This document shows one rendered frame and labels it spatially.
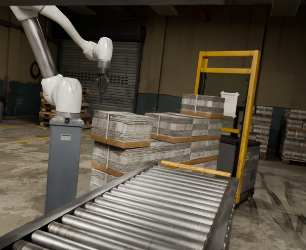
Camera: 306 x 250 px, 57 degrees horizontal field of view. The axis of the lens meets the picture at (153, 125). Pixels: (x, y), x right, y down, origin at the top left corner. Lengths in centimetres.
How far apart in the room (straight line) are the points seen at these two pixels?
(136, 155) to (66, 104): 64
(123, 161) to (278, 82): 731
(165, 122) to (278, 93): 667
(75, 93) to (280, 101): 759
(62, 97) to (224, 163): 238
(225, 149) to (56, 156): 231
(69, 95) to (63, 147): 32
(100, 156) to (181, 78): 721
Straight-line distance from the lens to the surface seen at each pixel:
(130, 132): 198
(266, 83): 890
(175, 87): 924
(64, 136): 182
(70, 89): 181
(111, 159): 213
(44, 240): 87
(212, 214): 114
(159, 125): 252
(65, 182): 189
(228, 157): 361
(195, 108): 300
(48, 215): 100
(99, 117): 216
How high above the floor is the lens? 121
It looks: 6 degrees down
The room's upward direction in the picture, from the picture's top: 6 degrees clockwise
